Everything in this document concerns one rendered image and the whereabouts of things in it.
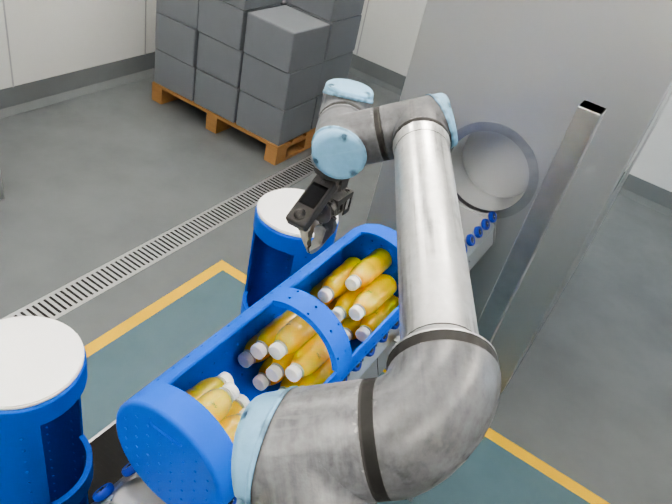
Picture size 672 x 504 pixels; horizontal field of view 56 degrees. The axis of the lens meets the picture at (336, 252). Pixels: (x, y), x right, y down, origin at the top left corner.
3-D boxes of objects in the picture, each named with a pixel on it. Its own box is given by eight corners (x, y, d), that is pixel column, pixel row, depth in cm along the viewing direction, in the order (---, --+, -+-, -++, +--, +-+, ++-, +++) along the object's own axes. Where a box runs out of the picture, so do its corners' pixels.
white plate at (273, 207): (282, 179, 225) (281, 181, 226) (241, 212, 204) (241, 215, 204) (351, 208, 219) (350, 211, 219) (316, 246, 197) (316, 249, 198)
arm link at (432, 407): (513, 445, 50) (446, 72, 101) (363, 460, 53) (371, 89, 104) (525, 513, 58) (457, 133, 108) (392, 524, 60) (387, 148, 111)
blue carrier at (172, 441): (412, 324, 190) (437, 249, 173) (215, 545, 126) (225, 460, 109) (334, 281, 200) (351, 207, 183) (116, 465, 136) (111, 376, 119)
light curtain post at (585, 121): (417, 491, 255) (607, 108, 153) (411, 502, 250) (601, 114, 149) (404, 482, 257) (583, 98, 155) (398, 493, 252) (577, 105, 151)
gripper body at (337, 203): (349, 214, 132) (362, 165, 124) (326, 231, 125) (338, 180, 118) (319, 198, 134) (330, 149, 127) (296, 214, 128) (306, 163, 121)
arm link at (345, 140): (372, 123, 97) (374, 91, 107) (301, 139, 99) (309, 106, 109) (385, 175, 102) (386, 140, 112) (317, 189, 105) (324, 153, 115)
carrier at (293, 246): (252, 347, 278) (217, 390, 256) (281, 180, 226) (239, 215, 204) (309, 376, 272) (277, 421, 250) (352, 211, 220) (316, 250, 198)
